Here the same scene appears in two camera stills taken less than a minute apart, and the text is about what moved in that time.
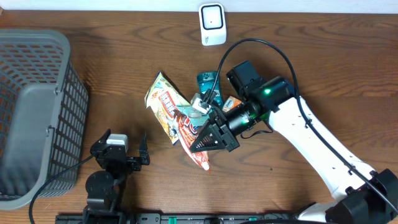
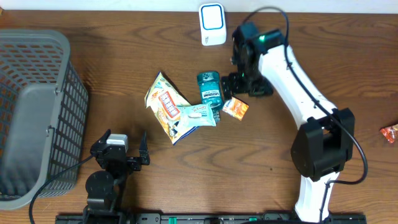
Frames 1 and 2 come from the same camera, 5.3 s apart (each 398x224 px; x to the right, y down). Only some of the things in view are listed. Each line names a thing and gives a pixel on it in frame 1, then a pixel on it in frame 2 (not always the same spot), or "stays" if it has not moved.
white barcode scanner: (212, 24) stays
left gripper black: (135, 163) stays
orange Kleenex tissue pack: (231, 102) stays
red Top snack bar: (188, 133) -> (390, 133)
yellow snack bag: (164, 98) stays
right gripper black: (230, 137) -> (264, 88)
